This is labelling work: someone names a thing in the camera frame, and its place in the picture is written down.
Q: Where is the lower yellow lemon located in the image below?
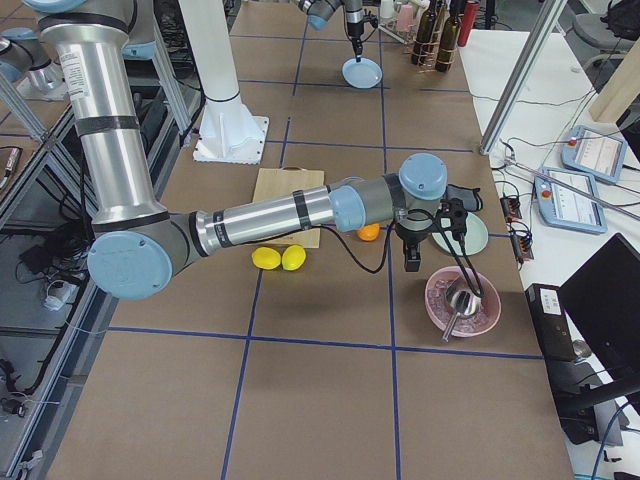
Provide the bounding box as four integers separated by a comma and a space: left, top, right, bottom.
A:
251, 247, 282, 270

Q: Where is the dark wine bottle upper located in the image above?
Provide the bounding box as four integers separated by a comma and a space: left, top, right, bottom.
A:
411, 0, 437, 65

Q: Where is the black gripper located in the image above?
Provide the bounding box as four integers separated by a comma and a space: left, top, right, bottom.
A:
395, 218, 433, 272
349, 34, 363, 62

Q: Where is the black computer monitor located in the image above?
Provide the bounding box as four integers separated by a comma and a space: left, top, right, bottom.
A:
559, 233, 639, 378

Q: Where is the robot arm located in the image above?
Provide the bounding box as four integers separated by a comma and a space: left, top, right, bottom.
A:
294, 0, 365, 63
31, 1, 448, 300

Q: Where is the pink bowl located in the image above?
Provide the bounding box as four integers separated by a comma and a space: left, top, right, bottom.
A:
424, 267, 502, 338

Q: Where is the upper yellow lemon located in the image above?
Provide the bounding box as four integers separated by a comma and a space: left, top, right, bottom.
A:
281, 245, 307, 271

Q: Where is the dark wine bottle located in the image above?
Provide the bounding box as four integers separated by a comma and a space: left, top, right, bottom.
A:
435, 0, 462, 73
411, 0, 437, 65

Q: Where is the far teach pendant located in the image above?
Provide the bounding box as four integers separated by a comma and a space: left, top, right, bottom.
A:
561, 125, 628, 185

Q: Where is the dark wine bottle lower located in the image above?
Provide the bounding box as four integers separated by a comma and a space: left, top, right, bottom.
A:
435, 0, 462, 73

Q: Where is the light blue plate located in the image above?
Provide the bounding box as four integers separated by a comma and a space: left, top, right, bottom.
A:
342, 57, 383, 89

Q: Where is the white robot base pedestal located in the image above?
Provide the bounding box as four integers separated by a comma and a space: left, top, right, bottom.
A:
179, 0, 269, 165

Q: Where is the near teach pendant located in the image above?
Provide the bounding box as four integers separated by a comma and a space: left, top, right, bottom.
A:
535, 167, 607, 235

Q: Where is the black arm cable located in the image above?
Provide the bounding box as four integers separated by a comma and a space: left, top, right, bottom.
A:
319, 199, 485, 302

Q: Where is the copper wire bottle rack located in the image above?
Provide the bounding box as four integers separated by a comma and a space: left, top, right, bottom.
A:
411, 0, 448, 73

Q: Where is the black computer box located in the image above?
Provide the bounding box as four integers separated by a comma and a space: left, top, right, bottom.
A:
525, 283, 576, 362

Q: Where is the yellow lemon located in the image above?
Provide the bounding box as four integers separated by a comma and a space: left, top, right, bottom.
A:
281, 245, 307, 271
251, 247, 282, 270

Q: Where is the light green plate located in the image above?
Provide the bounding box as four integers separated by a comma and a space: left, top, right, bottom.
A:
441, 213, 488, 256

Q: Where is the bamboo cutting board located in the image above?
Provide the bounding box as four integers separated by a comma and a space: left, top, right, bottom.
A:
252, 167, 325, 249

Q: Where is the teach pendant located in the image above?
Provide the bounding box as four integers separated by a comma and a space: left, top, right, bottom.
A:
561, 125, 628, 185
535, 167, 607, 235

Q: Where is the aluminium frame post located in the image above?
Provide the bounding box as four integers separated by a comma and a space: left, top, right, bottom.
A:
479, 0, 567, 155

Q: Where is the orange fruit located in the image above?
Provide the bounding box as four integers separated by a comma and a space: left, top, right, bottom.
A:
356, 223, 381, 242

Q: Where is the folded grey cloth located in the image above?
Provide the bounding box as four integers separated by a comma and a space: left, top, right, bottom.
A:
444, 184, 484, 212

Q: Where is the metal scoop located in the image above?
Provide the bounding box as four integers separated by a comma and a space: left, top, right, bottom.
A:
442, 277, 481, 342

